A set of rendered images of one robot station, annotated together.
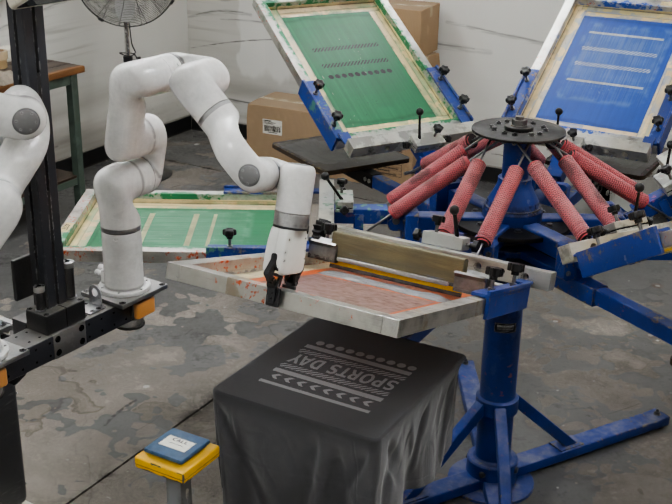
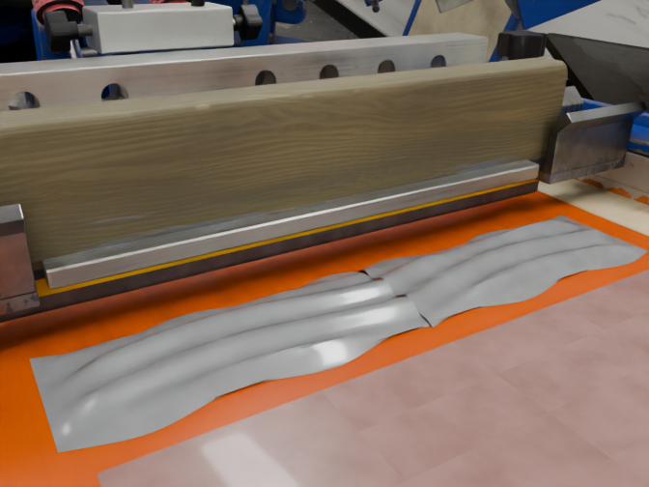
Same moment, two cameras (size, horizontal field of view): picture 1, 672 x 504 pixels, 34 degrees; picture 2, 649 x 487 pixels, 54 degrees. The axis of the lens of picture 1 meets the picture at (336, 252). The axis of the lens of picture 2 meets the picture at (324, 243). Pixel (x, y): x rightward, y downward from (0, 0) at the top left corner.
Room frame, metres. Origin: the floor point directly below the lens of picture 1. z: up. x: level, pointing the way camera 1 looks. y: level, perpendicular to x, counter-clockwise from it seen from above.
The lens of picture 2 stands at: (2.48, 0.14, 1.34)
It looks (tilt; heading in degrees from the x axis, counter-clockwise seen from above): 38 degrees down; 294
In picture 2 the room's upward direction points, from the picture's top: 11 degrees clockwise
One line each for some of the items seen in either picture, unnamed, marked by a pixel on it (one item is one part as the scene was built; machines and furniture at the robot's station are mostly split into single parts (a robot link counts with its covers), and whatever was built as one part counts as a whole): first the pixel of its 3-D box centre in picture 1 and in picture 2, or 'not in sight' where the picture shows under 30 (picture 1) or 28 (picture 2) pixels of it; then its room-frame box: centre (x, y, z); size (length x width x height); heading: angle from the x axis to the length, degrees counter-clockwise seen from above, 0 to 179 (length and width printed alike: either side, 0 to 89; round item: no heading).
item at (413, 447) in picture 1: (416, 467); not in sight; (2.27, -0.21, 0.74); 0.46 x 0.04 x 0.42; 151
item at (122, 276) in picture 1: (118, 256); not in sight; (2.44, 0.53, 1.21); 0.16 x 0.13 x 0.15; 57
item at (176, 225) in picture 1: (233, 200); not in sight; (3.33, 0.33, 1.05); 1.08 x 0.61 x 0.23; 91
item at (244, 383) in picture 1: (343, 371); not in sight; (2.37, -0.02, 0.95); 0.48 x 0.44 x 0.01; 151
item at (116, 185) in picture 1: (121, 195); not in sight; (2.44, 0.51, 1.37); 0.13 x 0.10 x 0.16; 148
